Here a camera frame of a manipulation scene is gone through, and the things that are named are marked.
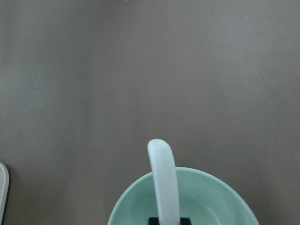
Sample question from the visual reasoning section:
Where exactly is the white ceramic spoon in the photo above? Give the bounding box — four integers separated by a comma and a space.
147, 139, 180, 225

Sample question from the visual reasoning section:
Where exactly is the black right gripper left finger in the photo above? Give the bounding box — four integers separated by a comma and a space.
148, 217, 160, 225

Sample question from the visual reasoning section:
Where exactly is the beige rabbit tray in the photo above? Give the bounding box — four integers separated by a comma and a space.
0, 163, 9, 224

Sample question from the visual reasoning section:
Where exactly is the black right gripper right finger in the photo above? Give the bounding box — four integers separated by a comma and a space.
180, 217, 191, 225

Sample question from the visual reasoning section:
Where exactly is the mint green bowl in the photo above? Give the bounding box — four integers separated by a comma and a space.
108, 167, 259, 225

